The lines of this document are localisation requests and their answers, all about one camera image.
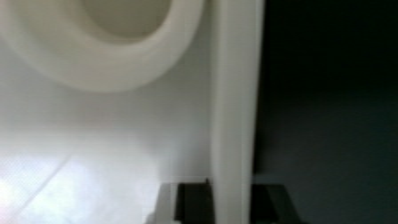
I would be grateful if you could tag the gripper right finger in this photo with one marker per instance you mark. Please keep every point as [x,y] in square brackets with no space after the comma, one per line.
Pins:
[271,209]

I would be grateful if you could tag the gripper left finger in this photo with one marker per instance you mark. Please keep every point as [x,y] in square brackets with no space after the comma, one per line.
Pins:
[184,203]

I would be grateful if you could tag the white square tabletop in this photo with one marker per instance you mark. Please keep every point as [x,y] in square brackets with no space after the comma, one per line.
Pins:
[128,84]

